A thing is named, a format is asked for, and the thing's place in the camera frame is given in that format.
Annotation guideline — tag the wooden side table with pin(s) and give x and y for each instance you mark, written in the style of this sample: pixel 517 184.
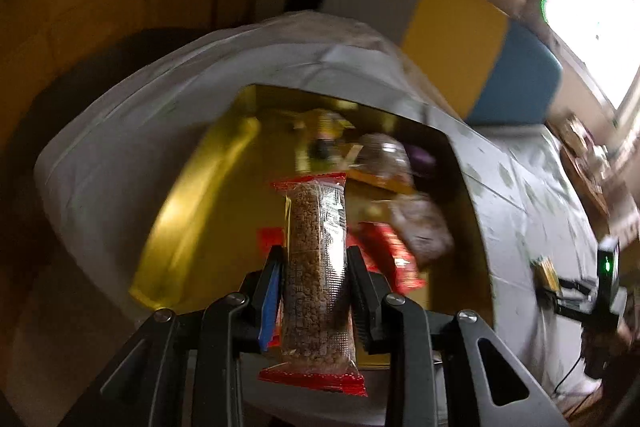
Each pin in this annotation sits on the wooden side table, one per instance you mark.
pixel 590 172

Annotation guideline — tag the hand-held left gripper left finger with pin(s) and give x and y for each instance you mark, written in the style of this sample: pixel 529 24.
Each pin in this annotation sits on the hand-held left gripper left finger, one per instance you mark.
pixel 267 307

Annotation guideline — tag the grey yellow blue padded backrest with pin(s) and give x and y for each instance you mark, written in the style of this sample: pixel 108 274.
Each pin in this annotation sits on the grey yellow blue padded backrest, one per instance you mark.
pixel 450 32

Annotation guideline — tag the clear brown snack packet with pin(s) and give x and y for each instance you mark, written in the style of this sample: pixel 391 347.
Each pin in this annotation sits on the clear brown snack packet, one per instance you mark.
pixel 422 232

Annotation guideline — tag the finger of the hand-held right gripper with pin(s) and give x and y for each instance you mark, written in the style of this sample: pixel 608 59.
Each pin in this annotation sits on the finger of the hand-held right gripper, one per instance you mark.
pixel 575 309
pixel 577 287

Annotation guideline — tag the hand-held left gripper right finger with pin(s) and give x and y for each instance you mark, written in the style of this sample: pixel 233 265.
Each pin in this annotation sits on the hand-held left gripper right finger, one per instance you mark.
pixel 362 302

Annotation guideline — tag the gold metal tin box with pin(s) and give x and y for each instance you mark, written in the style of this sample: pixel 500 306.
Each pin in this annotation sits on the gold metal tin box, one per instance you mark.
pixel 200 207

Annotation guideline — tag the bright window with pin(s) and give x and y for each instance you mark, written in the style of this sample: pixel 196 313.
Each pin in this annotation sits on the bright window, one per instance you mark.
pixel 595 22

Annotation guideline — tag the large red gold-print packet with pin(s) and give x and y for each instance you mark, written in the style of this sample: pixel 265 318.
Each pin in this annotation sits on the large red gold-print packet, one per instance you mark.
pixel 390 257

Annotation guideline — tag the clear snack bag orange trim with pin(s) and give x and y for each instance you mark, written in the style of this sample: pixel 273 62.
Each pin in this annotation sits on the clear snack bag orange trim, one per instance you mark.
pixel 382 157

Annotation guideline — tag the purple snack packet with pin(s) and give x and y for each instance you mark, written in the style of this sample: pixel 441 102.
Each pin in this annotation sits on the purple snack packet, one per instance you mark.
pixel 422 162

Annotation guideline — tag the red and white packet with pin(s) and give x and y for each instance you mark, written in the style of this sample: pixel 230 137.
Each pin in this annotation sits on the red and white packet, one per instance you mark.
pixel 270 241

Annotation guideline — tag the grain bar red ends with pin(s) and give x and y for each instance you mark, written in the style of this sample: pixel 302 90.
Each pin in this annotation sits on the grain bar red ends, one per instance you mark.
pixel 312 257

